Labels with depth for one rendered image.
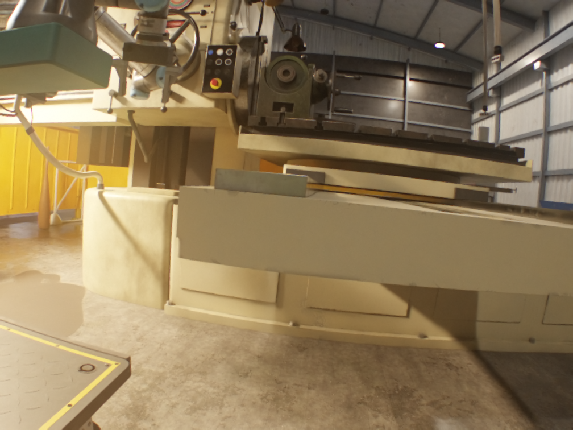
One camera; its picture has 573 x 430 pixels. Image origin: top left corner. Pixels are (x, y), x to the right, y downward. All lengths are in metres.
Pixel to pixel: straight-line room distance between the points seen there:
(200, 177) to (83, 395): 1.91
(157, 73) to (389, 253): 0.93
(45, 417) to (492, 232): 0.74
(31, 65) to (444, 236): 0.62
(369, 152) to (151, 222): 1.12
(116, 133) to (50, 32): 2.26
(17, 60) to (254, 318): 1.54
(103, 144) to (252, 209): 2.38
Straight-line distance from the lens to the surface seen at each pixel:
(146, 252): 1.92
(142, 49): 0.98
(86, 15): 0.61
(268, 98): 1.56
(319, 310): 1.75
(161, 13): 0.96
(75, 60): 0.57
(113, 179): 4.86
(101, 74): 0.62
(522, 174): 1.70
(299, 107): 1.54
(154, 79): 1.21
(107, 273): 2.09
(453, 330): 1.91
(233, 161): 2.35
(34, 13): 0.59
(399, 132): 1.54
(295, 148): 1.47
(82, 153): 2.94
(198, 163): 2.42
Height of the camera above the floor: 0.72
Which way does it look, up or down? 5 degrees down
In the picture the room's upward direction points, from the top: 5 degrees clockwise
